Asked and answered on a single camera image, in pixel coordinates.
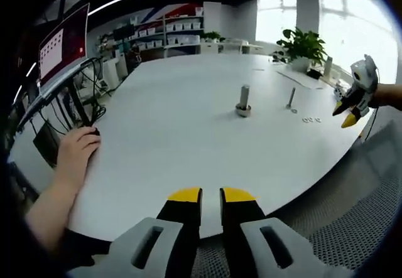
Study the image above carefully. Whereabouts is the row of white storage bins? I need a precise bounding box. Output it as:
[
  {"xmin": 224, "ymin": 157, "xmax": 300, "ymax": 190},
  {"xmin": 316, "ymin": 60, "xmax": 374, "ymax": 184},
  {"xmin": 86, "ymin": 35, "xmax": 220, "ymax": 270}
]
[{"xmin": 131, "ymin": 7, "xmax": 204, "ymax": 48}]

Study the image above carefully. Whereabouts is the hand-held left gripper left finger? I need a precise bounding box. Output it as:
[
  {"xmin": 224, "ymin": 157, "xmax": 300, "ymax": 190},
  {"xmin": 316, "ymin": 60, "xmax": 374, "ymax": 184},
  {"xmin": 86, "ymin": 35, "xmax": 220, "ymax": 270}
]
[{"xmin": 64, "ymin": 186, "xmax": 203, "ymax": 278}]

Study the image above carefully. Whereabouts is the white shelving unit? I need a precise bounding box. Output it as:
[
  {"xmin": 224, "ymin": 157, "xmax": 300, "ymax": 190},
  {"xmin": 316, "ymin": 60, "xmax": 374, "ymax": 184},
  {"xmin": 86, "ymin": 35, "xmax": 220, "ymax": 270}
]
[{"xmin": 97, "ymin": 6, "xmax": 205, "ymax": 58}]

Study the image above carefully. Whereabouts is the thin threaded stud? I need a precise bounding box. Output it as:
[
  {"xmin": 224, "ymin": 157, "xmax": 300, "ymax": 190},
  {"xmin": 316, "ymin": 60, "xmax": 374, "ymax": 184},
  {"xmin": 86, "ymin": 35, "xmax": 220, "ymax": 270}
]
[{"xmin": 285, "ymin": 87, "xmax": 296, "ymax": 109}]

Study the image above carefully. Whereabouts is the large threaded stud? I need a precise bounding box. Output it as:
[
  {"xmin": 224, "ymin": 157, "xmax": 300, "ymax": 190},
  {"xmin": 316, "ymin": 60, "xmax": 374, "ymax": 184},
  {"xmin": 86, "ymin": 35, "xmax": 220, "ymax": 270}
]
[{"xmin": 235, "ymin": 84, "xmax": 253, "ymax": 118}]

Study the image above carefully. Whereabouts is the small green plant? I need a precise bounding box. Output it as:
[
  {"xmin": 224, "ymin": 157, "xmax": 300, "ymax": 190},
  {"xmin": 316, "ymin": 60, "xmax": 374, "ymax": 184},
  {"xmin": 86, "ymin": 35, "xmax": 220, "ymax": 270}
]
[{"xmin": 200, "ymin": 31, "xmax": 225, "ymax": 43}]

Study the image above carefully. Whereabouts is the grey game controller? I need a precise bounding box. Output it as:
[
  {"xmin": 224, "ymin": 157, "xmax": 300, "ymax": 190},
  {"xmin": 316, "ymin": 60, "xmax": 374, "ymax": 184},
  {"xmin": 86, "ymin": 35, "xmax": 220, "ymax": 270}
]
[{"xmin": 332, "ymin": 82, "xmax": 346, "ymax": 100}]

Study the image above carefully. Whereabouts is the bright window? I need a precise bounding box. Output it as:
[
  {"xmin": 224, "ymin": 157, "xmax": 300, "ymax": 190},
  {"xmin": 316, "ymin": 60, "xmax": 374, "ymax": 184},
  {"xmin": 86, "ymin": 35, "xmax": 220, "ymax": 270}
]
[{"xmin": 257, "ymin": 0, "xmax": 397, "ymax": 85}]

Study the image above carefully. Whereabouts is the black cable bundle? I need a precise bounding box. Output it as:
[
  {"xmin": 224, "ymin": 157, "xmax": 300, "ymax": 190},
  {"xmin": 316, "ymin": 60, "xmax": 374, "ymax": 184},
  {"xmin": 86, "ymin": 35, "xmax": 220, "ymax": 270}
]
[{"xmin": 77, "ymin": 57, "xmax": 108, "ymax": 129}]

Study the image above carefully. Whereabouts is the black computer case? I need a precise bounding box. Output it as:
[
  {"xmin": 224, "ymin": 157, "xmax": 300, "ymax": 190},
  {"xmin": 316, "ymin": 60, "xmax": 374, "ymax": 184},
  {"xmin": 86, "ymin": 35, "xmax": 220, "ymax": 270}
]
[{"xmin": 33, "ymin": 122, "xmax": 62, "ymax": 168}]

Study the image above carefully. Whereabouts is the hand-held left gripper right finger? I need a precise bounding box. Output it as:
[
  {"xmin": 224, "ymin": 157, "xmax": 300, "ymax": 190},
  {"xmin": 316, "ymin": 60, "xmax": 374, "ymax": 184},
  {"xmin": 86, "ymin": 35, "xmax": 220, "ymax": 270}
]
[{"xmin": 219, "ymin": 186, "xmax": 356, "ymax": 278}]

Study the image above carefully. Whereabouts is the grey mesh chair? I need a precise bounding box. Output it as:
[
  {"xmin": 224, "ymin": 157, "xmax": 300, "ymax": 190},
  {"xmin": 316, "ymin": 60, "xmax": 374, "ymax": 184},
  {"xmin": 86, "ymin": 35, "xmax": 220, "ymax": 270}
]
[{"xmin": 194, "ymin": 119, "xmax": 398, "ymax": 274}]

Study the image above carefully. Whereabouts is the low white cabinet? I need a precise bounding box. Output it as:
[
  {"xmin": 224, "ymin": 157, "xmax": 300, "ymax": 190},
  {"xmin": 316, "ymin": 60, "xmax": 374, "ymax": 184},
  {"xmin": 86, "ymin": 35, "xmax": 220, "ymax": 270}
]
[{"xmin": 200, "ymin": 39, "xmax": 264, "ymax": 55}]

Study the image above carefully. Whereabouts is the white bottle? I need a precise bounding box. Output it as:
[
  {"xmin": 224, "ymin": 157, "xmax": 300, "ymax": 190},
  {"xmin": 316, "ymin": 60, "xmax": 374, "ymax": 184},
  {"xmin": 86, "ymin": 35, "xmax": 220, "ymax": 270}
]
[{"xmin": 323, "ymin": 56, "xmax": 334, "ymax": 78}]

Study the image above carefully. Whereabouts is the grey standing desk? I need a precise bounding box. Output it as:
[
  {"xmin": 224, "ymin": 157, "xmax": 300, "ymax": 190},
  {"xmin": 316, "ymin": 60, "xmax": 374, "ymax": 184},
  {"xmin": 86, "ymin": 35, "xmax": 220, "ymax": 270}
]
[{"xmin": 6, "ymin": 56, "xmax": 106, "ymax": 141}]

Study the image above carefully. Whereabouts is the large potted plant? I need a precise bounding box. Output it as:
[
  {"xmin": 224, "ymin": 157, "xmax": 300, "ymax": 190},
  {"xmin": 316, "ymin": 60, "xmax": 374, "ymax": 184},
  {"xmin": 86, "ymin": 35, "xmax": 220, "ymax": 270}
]
[{"xmin": 276, "ymin": 28, "xmax": 329, "ymax": 72}]

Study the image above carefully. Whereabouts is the red screen monitor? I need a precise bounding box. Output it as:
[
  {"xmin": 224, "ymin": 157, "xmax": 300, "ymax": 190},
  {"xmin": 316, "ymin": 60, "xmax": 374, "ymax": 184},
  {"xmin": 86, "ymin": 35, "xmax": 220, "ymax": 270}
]
[{"xmin": 37, "ymin": 3, "xmax": 91, "ymax": 87}]

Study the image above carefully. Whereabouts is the white box appliance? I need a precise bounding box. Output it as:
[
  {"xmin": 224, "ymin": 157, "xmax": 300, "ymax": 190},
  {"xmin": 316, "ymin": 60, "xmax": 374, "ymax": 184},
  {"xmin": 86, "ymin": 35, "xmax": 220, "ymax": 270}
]
[{"xmin": 102, "ymin": 60, "xmax": 129, "ymax": 91}]

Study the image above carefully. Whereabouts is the black screen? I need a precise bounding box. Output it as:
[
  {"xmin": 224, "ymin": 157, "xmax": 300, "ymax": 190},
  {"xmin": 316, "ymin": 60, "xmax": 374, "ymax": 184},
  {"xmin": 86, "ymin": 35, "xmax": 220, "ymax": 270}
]
[{"xmin": 112, "ymin": 25, "xmax": 134, "ymax": 40}]

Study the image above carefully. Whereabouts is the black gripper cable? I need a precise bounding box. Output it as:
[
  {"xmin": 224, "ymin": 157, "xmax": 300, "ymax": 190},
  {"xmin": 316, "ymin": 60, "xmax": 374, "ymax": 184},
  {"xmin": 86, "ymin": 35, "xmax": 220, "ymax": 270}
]
[{"xmin": 364, "ymin": 107, "xmax": 378, "ymax": 142}]

